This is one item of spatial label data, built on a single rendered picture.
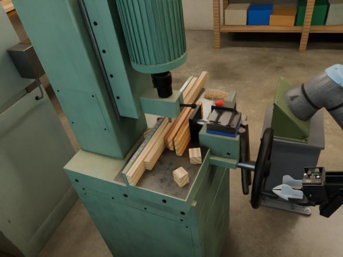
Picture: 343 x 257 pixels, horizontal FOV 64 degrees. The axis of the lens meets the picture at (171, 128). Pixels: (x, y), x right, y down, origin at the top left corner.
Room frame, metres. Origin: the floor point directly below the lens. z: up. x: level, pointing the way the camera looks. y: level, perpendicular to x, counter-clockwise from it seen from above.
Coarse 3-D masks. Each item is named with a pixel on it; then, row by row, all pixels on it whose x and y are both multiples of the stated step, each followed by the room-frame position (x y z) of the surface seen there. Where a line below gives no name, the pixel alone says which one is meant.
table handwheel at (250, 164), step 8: (272, 128) 0.70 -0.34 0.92; (264, 136) 0.64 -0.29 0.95; (272, 136) 0.72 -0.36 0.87; (264, 144) 0.61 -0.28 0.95; (272, 144) 0.74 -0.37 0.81; (264, 152) 0.58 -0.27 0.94; (240, 160) 0.67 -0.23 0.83; (248, 160) 0.66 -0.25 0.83; (256, 160) 0.65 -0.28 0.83; (264, 160) 0.56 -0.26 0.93; (248, 168) 0.64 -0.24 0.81; (256, 168) 0.55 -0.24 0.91; (264, 168) 0.55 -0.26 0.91; (256, 176) 0.53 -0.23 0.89; (264, 176) 0.60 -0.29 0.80; (256, 184) 0.52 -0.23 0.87; (264, 184) 0.65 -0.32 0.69; (256, 192) 0.51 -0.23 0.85; (256, 200) 0.51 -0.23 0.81; (256, 208) 0.52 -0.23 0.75
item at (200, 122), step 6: (198, 108) 0.80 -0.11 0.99; (192, 114) 0.77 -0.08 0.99; (198, 114) 0.79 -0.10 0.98; (192, 120) 0.74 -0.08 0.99; (198, 120) 0.77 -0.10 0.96; (204, 120) 0.76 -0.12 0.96; (192, 126) 0.74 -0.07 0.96; (198, 126) 0.78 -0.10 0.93; (192, 132) 0.74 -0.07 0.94; (192, 138) 0.74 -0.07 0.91
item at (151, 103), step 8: (152, 88) 0.86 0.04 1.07; (144, 96) 0.81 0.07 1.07; (152, 96) 0.81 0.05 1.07; (176, 96) 0.78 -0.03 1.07; (144, 104) 0.81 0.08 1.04; (152, 104) 0.79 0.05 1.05; (160, 104) 0.78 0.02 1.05; (168, 104) 0.76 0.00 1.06; (176, 104) 0.76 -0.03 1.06; (144, 112) 0.81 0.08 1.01; (152, 112) 0.80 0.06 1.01; (160, 112) 0.78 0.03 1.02; (168, 112) 0.76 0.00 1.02; (176, 112) 0.75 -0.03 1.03
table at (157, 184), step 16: (208, 112) 0.89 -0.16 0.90; (192, 144) 0.72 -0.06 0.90; (160, 160) 0.67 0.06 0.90; (176, 160) 0.65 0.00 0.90; (208, 160) 0.66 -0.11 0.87; (224, 160) 0.64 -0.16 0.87; (144, 176) 0.61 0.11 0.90; (160, 176) 0.59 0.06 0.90; (192, 176) 0.57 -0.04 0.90; (144, 192) 0.55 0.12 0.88; (160, 192) 0.53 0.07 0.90; (176, 192) 0.52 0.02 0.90; (192, 192) 0.53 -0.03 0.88; (176, 208) 0.50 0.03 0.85
